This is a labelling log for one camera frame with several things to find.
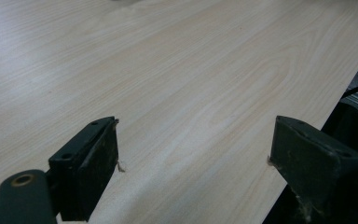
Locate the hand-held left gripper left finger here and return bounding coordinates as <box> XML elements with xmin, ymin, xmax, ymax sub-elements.
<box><xmin>48</xmin><ymin>116</ymin><xmax>120</xmax><ymax>223</ymax></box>

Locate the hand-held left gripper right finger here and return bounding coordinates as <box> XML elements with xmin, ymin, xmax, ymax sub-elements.
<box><xmin>268</xmin><ymin>115</ymin><xmax>358</xmax><ymax>218</ymax></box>

